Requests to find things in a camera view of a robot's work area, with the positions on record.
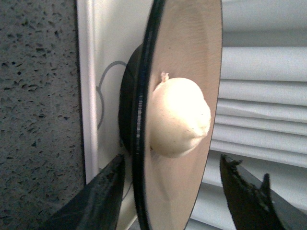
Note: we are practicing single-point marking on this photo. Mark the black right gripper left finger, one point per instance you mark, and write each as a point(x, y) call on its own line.
point(97, 206)

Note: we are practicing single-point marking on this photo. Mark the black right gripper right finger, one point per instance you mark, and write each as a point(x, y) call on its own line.
point(252, 203)

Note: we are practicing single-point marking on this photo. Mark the white steamed bun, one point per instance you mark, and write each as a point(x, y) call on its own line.
point(180, 117)

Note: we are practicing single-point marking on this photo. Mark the tan plate with black rim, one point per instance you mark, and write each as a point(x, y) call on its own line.
point(184, 39)

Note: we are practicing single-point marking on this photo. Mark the cream rectangular tray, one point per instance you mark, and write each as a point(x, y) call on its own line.
point(109, 31)

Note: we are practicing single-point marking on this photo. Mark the grey pleated curtain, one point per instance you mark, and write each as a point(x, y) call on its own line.
point(261, 115)

